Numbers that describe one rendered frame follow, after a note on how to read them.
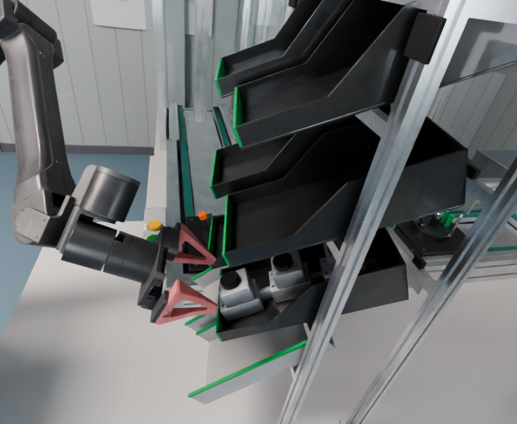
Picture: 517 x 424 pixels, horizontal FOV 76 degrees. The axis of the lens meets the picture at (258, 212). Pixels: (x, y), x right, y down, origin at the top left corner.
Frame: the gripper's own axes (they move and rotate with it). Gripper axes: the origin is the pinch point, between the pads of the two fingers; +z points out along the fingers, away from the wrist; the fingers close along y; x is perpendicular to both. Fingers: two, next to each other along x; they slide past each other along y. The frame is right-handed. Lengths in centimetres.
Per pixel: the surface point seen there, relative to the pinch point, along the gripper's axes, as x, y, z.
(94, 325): 48, 24, -9
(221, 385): 18.0, -4.3, 11.1
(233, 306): 2.0, -1.5, 4.8
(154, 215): 32, 57, -3
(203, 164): 28, 101, 13
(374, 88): -33.3, -7.2, -1.1
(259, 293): -0.5, 0.2, 8.3
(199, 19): -18, 147, -12
